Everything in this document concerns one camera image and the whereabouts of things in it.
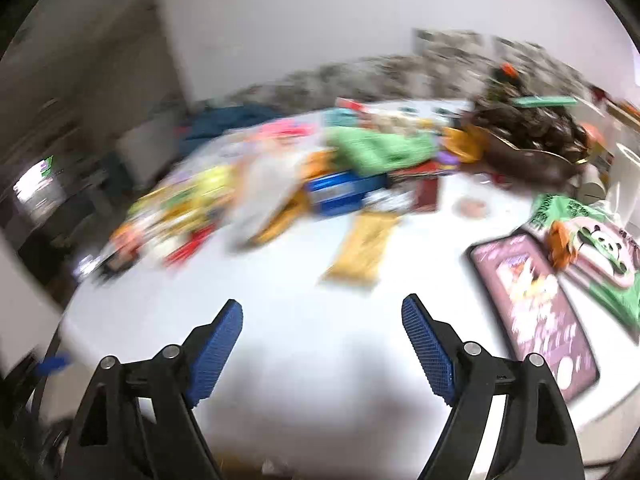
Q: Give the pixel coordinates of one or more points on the grey patterned sofa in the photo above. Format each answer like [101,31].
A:
[380,72]

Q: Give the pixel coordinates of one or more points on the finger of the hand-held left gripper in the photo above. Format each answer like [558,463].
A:
[51,364]

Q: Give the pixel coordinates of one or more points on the yellow brown snack packet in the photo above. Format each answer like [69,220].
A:
[362,250]

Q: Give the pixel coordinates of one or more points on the green comb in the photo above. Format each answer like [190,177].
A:
[545,101]

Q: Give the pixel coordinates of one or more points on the bright window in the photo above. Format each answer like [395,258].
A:
[35,180]

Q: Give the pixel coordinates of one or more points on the grey patterned cushion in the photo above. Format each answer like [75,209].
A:
[540,62]

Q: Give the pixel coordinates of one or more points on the orange wrapper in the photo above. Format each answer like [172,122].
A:
[562,242]

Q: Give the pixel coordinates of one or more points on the white plastic bag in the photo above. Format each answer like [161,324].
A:
[265,190]

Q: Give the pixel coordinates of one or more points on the blue box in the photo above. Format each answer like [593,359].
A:
[340,195]

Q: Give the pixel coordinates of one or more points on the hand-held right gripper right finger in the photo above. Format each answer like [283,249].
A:
[429,352]

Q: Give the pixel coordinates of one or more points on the orange packet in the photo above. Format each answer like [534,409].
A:
[465,144]

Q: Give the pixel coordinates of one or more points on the red snack packet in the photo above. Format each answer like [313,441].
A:
[190,247]

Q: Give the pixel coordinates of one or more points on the blue cloth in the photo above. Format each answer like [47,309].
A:
[220,122]

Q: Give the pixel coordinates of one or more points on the pink round lid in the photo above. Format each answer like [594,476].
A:
[472,207]

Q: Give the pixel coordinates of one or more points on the pink toy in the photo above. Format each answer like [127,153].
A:
[287,129]

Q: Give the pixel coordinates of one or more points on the brown basket with dark contents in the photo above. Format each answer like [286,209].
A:
[530,160]

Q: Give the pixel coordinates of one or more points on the pile of colourful toys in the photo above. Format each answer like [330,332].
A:
[185,200]

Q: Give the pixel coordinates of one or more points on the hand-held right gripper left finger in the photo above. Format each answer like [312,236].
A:
[216,355]

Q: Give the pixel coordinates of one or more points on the dark red box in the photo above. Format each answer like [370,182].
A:
[425,194]

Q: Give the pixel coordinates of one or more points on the green panda packet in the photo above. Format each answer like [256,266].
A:
[602,247]

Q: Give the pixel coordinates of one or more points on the white paper roll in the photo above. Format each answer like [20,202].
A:
[625,170]

